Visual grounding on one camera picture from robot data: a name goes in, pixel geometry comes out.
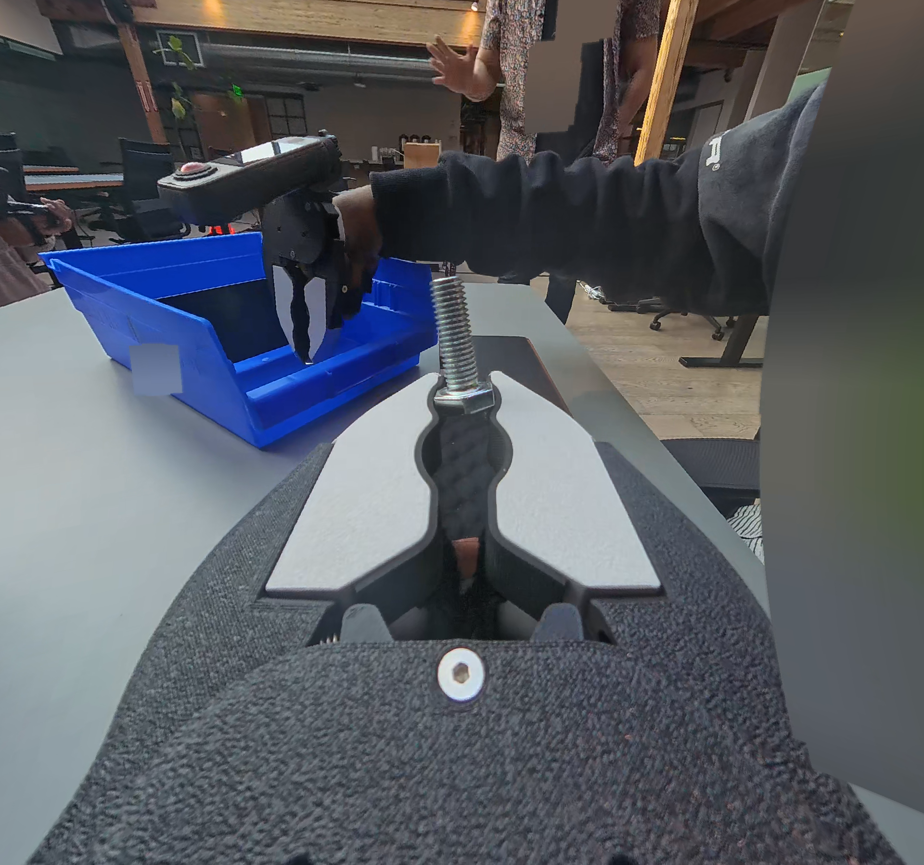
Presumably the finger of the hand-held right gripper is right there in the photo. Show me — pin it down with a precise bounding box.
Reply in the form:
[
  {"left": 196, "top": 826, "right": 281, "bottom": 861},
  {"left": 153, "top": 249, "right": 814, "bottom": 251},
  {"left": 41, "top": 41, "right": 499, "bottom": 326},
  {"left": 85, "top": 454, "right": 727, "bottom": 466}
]
[
  {"left": 273, "top": 263, "right": 300, "bottom": 359},
  {"left": 296, "top": 274, "right": 329, "bottom": 368}
]

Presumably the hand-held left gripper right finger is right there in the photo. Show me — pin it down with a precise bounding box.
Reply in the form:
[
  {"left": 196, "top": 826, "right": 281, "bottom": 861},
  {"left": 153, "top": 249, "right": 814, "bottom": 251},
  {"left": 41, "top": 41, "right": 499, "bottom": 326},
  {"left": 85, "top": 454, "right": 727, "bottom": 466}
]
[{"left": 491, "top": 373, "right": 664, "bottom": 597}]

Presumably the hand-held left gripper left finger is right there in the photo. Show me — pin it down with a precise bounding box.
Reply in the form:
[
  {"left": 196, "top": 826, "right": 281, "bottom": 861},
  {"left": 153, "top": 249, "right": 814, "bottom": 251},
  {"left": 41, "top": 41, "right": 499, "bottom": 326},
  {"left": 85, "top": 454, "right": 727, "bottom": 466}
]
[{"left": 265, "top": 373, "right": 443, "bottom": 602}]

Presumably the silver hex bolt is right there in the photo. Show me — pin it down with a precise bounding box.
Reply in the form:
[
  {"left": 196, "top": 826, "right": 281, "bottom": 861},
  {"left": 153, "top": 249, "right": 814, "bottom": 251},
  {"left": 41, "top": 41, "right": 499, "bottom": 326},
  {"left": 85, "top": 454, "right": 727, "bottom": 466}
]
[{"left": 429, "top": 276, "right": 499, "bottom": 414}]

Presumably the blue plastic bin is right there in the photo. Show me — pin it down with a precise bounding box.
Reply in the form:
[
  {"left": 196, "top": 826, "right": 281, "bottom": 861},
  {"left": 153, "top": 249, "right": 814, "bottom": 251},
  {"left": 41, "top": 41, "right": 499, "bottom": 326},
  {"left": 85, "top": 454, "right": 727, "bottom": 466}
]
[{"left": 39, "top": 232, "right": 440, "bottom": 449}]

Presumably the person's right forearm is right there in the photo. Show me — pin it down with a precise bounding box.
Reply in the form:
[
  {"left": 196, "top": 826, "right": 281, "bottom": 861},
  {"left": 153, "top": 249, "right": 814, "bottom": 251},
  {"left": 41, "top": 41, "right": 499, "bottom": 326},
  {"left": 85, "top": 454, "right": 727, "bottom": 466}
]
[{"left": 370, "top": 81, "right": 827, "bottom": 317}]

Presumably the person's right hand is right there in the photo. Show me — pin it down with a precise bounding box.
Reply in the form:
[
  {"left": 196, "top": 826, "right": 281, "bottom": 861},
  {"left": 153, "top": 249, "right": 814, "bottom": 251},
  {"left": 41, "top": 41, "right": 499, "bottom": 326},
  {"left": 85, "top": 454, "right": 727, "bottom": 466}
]
[{"left": 332, "top": 185, "right": 385, "bottom": 280}]

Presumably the black office chair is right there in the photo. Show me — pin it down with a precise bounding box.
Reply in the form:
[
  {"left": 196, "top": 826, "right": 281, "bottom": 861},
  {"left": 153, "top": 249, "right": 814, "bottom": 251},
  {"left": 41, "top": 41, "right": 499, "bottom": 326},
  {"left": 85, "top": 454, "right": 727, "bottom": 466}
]
[
  {"left": 610, "top": 295, "right": 737, "bottom": 342},
  {"left": 660, "top": 438, "right": 762, "bottom": 519},
  {"left": 119, "top": 137, "right": 190, "bottom": 241}
]

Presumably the black white printed clothing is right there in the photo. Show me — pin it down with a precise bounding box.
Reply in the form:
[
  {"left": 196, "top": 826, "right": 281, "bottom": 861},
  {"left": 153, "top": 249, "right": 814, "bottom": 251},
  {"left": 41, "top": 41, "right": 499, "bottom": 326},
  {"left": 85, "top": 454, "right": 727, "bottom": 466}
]
[{"left": 725, "top": 504, "right": 765, "bottom": 563}]

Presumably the green potted plant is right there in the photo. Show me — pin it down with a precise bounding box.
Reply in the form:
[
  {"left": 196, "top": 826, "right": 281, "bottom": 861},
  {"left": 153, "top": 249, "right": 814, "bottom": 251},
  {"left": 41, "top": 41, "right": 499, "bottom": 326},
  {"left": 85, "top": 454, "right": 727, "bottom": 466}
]
[{"left": 155, "top": 35, "right": 196, "bottom": 122}]

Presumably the wooden pillar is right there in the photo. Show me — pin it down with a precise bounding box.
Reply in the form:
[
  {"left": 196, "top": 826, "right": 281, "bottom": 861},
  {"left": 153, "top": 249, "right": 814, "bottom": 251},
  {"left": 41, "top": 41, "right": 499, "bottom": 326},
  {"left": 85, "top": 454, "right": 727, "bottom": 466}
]
[
  {"left": 115, "top": 20, "right": 168, "bottom": 147},
  {"left": 635, "top": 0, "right": 716, "bottom": 166}
]

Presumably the wood-edged grey table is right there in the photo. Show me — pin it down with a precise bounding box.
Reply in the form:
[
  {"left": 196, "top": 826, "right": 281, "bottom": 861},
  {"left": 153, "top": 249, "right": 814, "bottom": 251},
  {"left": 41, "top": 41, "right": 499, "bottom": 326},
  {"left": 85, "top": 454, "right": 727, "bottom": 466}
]
[{"left": 22, "top": 165, "right": 127, "bottom": 194}]

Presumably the grey ceiling duct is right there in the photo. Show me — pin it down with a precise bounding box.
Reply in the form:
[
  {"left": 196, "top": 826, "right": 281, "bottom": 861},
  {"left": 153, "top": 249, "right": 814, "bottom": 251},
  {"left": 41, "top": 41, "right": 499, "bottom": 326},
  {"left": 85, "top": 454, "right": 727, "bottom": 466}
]
[{"left": 198, "top": 42, "right": 463, "bottom": 82}]

